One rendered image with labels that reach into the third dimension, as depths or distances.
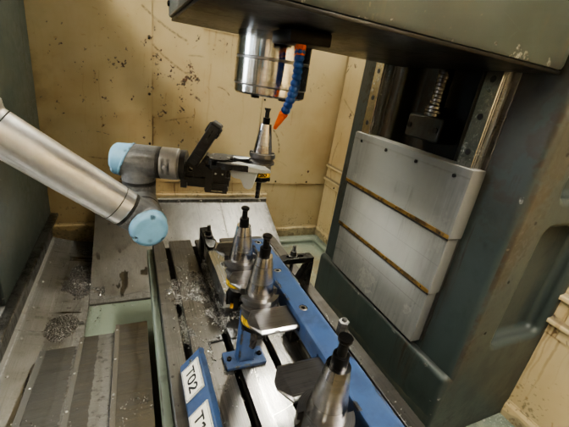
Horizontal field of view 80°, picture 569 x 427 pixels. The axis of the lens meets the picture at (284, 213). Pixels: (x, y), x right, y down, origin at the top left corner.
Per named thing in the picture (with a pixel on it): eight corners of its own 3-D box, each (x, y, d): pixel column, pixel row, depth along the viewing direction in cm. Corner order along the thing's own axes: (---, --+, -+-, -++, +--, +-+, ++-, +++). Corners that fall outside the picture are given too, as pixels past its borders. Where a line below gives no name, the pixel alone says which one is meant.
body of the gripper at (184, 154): (231, 185, 87) (183, 180, 85) (234, 152, 84) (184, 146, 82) (229, 194, 80) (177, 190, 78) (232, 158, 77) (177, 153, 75)
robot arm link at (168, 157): (166, 143, 82) (157, 150, 74) (185, 146, 82) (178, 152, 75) (166, 174, 84) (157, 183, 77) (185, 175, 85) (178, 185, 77)
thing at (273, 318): (253, 339, 47) (254, 334, 47) (242, 314, 51) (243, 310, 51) (298, 330, 50) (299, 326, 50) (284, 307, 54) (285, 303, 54)
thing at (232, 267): (259, 276, 63) (260, 265, 62) (226, 279, 61) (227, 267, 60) (252, 259, 68) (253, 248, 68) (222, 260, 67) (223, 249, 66)
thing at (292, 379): (284, 407, 38) (284, 402, 38) (267, 371, 42) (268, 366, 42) (336, 392, 41) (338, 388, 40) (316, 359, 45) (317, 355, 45)
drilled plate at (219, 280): (223, 307, 93) (224, 293, 91) (203, 255, 117) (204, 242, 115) (297, 297, 103) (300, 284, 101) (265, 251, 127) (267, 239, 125)
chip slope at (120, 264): (85, 336, 118) (78, 273, 108) (98, 246, 173) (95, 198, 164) (309, 302, 154) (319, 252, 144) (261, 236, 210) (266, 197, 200)
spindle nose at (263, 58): (314, 103, 71) (325, 41, 67) (240, 94, 66) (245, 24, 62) (291, 97, 85) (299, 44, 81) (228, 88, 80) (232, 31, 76)
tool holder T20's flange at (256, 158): (275, 167, 79) (277, 157, 78) (250, 164, 78) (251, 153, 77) (272, 160, 85) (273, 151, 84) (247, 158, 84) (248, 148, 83)
